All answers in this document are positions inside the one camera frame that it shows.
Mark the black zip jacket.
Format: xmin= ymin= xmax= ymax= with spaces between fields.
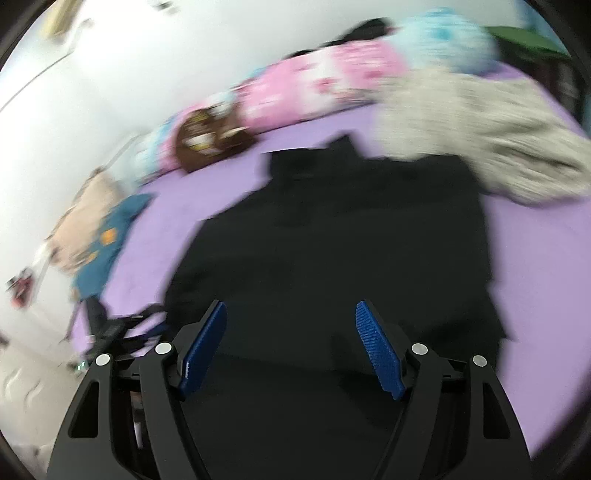
xmin=164 ymin=136 xmax=505 ymax=479

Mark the blue pillow with orange dots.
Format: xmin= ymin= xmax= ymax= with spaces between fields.
xmin=73 ymin=193 xmax=154 ymax=301

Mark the beige pillow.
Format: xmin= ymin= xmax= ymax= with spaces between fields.
xmin=47 ymin=168 xmax=124 ymax=276

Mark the red and black small device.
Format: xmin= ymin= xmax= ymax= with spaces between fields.
xmin=7 ymin=271 xmax=34 ymax=309

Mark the purple fleece bed sheet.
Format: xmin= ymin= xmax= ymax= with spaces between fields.
xmin=68 ymin=59 xmax=591 ymax=458

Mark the brown printed garment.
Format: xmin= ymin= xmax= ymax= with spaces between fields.
xmin=174 ymin=105 xmax=256 ymax=174

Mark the grey fuzzy blanket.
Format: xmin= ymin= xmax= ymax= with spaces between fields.
xmin=376 ymin=68 xmax=590 ymax=204

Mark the pink floral rolled duvet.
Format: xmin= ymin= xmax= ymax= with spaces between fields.
xmin=132 ymin=8 xmax=499 ymax=185

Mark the black garment on duvet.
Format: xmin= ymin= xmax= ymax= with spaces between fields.
xmin=286 ymin=18 xmax=398 ymax=59

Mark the green cloth on rack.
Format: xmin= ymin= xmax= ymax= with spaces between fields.
xmin=486 ymin=26 xmax=570 ymax=58

